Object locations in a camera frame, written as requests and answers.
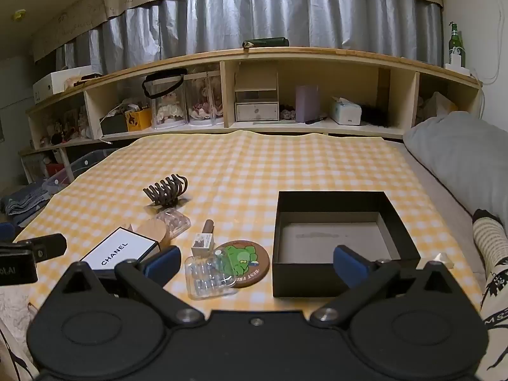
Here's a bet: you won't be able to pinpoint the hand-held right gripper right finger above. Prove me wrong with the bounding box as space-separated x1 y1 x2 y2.
310 245 457 326

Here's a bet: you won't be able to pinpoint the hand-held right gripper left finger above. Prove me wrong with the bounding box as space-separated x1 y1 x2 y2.
56 245 204 326

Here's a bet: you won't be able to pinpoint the clear case with pink pieces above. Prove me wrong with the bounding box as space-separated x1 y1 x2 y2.
154 207 192 241

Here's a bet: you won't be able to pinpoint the black cardboard box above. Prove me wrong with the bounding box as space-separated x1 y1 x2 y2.
272 190 421 298

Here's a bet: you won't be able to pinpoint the clear case with blue pieces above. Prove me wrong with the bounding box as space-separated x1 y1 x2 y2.
184 249 239 300

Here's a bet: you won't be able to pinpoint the white box with black edge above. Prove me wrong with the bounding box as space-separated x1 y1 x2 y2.
79 227 161 276

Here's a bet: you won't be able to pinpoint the brown lipstick tube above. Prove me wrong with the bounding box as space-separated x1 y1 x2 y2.
191 219 215 258

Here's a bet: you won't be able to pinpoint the round green cartoon coaster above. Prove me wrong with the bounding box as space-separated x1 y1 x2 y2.
214 240 271 287

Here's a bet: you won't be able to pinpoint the folded blue jeans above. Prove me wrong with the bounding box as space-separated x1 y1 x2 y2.
0 184 50 227

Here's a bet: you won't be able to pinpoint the round wooden lid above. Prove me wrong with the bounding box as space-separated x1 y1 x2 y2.
137 220 171 247

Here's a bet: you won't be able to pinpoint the white printed cloth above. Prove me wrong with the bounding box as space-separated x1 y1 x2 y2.
0 286 40 381
478 254 508 368

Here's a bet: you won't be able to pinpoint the brown hair claw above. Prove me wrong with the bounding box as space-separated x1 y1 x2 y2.
143 174 189 209

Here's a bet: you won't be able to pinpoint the clear plastic storage bin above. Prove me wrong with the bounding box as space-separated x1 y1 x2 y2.
43 149 117 195

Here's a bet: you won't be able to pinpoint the white ribbon strip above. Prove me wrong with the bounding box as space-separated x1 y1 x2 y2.
423 252 455 271

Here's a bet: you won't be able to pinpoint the cluster of small figurines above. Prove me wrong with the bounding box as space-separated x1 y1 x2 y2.
40 107 90 145

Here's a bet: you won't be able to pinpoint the yellow checked tablecloth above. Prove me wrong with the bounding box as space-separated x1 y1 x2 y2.
14 129 483 314

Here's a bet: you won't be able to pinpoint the black storage box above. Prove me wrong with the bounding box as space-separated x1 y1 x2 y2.
99 114 128 136

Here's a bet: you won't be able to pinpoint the person's striped sock foot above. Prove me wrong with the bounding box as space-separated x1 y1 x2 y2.
471 208 508 271

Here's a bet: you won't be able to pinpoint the yellow box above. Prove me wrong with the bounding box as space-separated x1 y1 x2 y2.
125 108 153 131

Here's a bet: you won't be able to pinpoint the white tissue box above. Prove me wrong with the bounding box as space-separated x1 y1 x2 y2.
329 96 363 125

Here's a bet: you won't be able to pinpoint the grey pillow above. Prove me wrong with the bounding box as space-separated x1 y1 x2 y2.
403 111 508 217

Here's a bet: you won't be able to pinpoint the large white box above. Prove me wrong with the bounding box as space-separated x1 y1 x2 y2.
32 65 94 102

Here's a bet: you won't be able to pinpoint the white drawer organizer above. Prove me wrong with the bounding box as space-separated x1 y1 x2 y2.
234 72 279 122

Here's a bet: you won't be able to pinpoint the white bag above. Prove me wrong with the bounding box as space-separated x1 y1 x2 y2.
421 91 459 117

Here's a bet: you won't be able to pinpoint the black headband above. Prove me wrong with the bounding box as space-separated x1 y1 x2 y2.
142 68 188 99

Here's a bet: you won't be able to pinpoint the long wooden shelf unit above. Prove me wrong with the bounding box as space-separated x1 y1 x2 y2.
18 47 483 185

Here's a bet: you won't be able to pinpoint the white flat box under bottle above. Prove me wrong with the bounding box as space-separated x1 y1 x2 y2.
444 63 479 77

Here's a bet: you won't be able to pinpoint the dark green lying bottle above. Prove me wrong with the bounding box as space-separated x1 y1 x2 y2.
242 37 290 49

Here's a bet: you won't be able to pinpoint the green standing bottle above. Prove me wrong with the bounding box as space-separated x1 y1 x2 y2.
448 22 466 68

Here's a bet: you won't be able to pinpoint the silver curtain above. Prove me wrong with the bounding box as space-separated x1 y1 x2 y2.
34 0 444 74

